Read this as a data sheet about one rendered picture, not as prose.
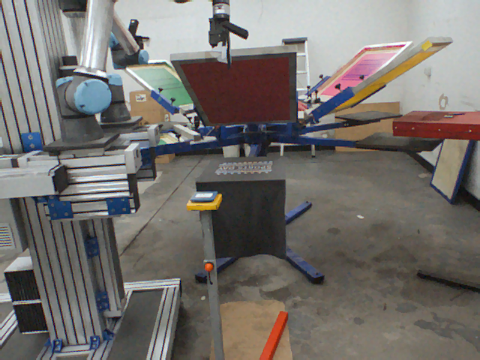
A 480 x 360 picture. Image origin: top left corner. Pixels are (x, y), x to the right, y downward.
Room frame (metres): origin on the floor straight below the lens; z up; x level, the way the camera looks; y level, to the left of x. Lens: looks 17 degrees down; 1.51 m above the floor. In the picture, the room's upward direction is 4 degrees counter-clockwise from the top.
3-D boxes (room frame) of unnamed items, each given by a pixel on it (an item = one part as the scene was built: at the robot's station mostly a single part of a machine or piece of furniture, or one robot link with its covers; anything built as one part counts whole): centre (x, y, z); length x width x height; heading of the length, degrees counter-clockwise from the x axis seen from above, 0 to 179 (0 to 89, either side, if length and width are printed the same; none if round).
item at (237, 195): (1.85, 0.00, 0.74); 0.45 x 0.03 x 0.43; 82
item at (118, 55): (2.30, 0.61, 1.56); 0.11 x 0.08 x 0.11; 67
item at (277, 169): (2.08, -0.03, 0.95); 0.48 x 0.44 x 0.01; 172
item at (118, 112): (2.01, 0.61, 1.31); 0.15 x 0.15 x 0.10
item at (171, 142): (2.84, 0.66, 1.05); 1.08 x 0.61 x 0.23; 112
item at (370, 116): (3.44, -0.79, 0.91); 1.34 x 0.40 x 0.08; 112
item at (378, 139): (2.77, -0.70, 0.91); 1.34 x 0.40 x 0.08; 52
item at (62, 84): (1.51, 0.59, 1.42); 0.13 x 0.12 x 0.14; 39
